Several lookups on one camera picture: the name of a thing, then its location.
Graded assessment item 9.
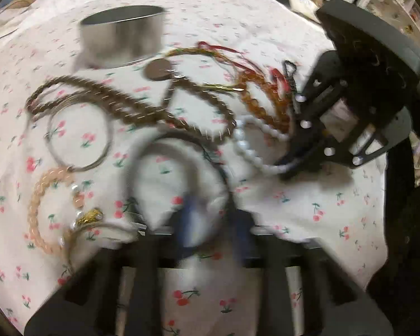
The peach bead bracelet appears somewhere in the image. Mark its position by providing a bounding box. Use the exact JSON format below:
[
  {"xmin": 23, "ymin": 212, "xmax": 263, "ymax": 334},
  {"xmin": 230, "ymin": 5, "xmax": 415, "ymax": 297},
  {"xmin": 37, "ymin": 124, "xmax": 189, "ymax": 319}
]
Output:
[{"xmin": 27, "ymin": 166, "xmax": 105, "ymax": 256}]

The white pearl bead bracelet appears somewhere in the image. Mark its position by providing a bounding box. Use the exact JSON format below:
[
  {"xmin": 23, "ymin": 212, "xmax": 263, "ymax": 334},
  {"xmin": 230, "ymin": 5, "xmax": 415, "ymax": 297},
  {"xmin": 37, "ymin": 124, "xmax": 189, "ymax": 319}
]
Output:
[{"xmin": 233, "ymin": 115, "xmax": 304, "ymax": 176}]

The cherry print white bedsheet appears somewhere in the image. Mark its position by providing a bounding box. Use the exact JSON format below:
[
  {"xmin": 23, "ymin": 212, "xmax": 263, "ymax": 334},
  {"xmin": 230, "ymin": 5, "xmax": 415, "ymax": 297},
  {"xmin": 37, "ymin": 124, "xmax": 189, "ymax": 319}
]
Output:
[{"xmin": 0, "ymin": 0, "xmax": 388, "ymax": 335}]

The black braided leather bracelet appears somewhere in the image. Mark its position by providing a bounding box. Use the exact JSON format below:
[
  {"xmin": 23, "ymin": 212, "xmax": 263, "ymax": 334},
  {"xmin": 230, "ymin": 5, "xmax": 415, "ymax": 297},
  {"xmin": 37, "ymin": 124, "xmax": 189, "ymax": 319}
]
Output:
[{"xmin": 123, "ymin": 130, "xmax": 234, "ymax": 249}]

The amber bead bracelet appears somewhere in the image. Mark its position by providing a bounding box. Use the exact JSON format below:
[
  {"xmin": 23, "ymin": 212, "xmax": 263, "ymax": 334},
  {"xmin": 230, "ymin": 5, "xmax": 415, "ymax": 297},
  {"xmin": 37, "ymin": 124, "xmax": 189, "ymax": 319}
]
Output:
[{"xmin": 236, "ymin": 69, "xmax": 294, "ymax": 134}]

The multicolour woven string bracelet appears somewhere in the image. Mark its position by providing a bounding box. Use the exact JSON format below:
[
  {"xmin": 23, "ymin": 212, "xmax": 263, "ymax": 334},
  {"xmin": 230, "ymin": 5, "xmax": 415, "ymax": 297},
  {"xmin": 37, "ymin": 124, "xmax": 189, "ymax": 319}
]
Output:
[{"xmin": 162, "ymin": 45, "xmax": 246, "ymax": 96}]

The long brown bead necklace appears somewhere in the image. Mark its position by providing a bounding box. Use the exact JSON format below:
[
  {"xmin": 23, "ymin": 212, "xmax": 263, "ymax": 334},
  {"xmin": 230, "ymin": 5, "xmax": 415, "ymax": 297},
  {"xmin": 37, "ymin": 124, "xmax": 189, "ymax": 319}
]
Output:
[{"xmin": 25, "ymin": 58, "xmax": 237, "ymax": 144}]

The red string bracelet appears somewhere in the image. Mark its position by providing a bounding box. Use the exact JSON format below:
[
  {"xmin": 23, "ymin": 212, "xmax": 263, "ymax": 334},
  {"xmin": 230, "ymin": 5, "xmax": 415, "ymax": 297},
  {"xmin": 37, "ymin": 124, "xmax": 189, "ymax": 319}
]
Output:
[{"xmin": 195, "ymin": 40, "xmax": 291, "ymax": 94}]

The round silver metal tin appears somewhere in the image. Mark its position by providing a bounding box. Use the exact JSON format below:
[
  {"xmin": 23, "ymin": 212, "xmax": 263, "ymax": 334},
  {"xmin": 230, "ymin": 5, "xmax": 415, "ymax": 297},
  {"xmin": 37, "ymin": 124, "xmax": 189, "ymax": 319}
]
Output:
[{"xmin": 80, "ymin": 5, "xmax": 166, "ymax": 68}]

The thin silver wire bangle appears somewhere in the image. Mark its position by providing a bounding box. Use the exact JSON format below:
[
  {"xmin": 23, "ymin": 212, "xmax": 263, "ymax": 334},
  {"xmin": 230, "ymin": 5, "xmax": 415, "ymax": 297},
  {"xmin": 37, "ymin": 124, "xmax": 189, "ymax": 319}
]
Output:
[{"xmin": 45, "ymin": 93, "xmax": 114, "ymax": 173}]

